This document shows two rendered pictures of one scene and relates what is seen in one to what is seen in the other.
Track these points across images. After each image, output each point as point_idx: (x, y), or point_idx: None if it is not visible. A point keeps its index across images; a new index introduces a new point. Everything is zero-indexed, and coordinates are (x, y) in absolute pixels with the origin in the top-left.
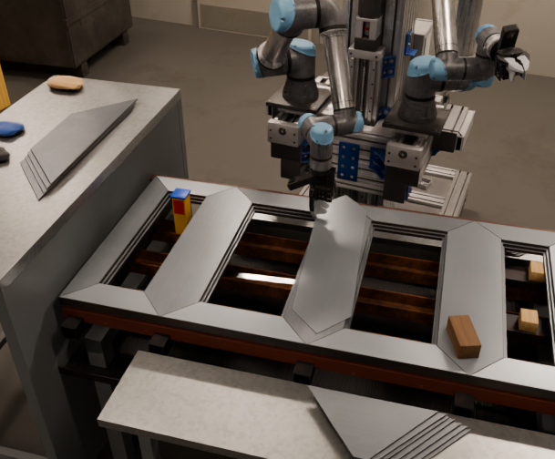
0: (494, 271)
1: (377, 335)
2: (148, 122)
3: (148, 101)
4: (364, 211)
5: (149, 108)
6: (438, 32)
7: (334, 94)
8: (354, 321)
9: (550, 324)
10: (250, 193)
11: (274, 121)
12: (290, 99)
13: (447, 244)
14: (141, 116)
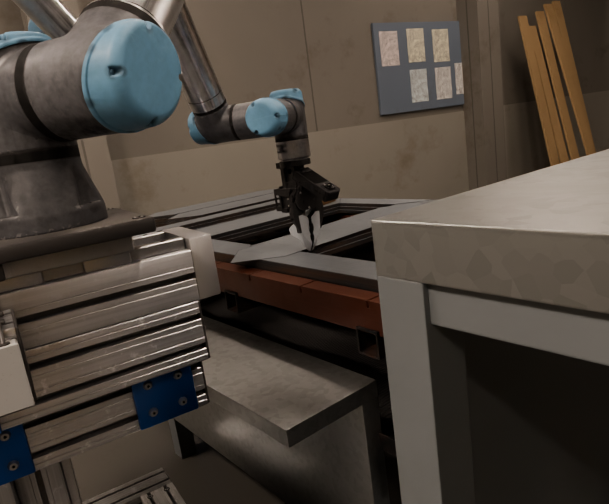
0: (228, 222)
1: (373, 203)
2: (585, 156)
3: (589, 182)
4: (244, 249)
5: (578, 171)
6: (70, 12)
7: (215, 74)
8: (327, 325)
9: (247, 216)
10: (366, 271)
11: (195, 233)
12: (106, 210)
13: (224, 232)
14: None
